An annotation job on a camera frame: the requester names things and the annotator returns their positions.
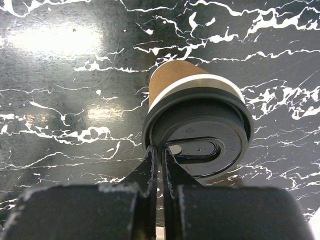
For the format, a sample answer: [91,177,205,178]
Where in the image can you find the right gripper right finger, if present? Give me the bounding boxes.
[161,148,314,240]

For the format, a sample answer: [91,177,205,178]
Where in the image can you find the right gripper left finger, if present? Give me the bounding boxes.
[0,146,158,240]

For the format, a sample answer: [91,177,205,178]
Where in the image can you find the black plastic cup lid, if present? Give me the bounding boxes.
[141,87,254,185]

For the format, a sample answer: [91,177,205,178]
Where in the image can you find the single brown paper cup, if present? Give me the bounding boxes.
[148,60,245,111]

